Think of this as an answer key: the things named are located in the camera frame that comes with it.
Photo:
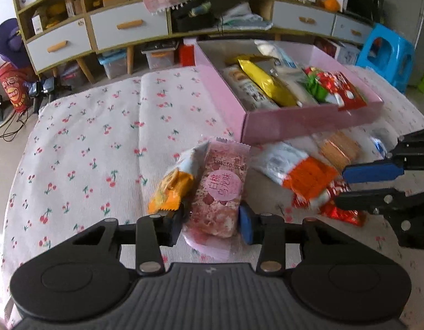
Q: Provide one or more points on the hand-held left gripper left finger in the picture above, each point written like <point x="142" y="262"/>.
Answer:
<point x="173" y="227"/>

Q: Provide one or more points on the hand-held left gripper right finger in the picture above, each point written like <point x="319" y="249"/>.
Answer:
<point x="246" y="225"/>

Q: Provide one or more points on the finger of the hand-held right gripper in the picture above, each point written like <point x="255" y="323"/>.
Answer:
<point x="370" y="173"/>
<point x="366" y="201"/>

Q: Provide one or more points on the red white snack packet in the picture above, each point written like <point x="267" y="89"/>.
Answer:
<point x="346" y="92"/>
<point x="342" y="215"/>

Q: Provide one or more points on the silvery clear snack packet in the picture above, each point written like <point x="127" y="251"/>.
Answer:
<point x="380" y="142"/>

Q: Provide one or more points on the orange white snack packet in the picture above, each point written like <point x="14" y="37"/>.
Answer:
<point x="170" y="189"/>

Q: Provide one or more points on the clear brown wafer packet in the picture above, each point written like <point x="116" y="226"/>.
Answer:
<point x="339" y="149"/>

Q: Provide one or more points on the pink round label snack packet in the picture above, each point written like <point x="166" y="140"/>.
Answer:
<point x="218" y="192"/>

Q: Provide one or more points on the white packet orange end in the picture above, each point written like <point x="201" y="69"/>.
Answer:
<point x="301" y="175"/>

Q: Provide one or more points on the pink cardboard box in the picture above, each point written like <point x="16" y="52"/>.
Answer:
<point x="284" y="123"/>

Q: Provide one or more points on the green snack packet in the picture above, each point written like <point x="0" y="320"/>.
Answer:
<point x="315" y="87"/>

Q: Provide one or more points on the white snack packet brown picture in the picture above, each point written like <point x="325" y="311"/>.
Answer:
<point x="249" y="89"/>

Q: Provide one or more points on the yellow snack packet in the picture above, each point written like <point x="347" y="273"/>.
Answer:
<point x="267" y="82"/>

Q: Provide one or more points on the white blue snack packet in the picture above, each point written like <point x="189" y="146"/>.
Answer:
<point x="277" y="53"/>

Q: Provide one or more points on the cherry print cloth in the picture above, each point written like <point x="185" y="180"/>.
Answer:
<point x="95" y="144"/>

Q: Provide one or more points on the blue plastic stool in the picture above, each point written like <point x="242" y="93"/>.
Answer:
<point x="383" y="55"/>

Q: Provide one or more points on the printed white cardboard box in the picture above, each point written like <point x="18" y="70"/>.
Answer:
<point x="342" y="51"/>

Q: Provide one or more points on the clear plastic bin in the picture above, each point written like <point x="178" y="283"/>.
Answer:
<point x="159" y="60"/>
<point x="112" y="65"/>

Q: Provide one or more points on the red flat box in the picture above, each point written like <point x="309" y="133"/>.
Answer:
<point x="187" y="55"/>

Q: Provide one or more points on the orange fruit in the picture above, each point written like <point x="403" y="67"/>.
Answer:
<point x="331" y="4"/>

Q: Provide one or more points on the black tripod device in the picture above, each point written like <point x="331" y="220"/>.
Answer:
<point x="41" y="89"/>

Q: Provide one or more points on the folded pale clothes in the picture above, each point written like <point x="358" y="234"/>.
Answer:
<point x="246" y="19"/>

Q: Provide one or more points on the black storage box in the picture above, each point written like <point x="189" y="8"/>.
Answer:
<point x="191" y="17"/>

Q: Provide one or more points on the red printed bucket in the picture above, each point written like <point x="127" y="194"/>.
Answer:
<point x="12" y="87"/>

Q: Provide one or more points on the wooden cabinet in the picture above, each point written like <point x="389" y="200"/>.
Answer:
<point x="88" y="10"/>

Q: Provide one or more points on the small white box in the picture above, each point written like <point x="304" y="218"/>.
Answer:
<point x="37" y="24"/>

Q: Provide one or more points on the purple hat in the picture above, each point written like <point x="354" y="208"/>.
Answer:
<point x="7" y="41"/>

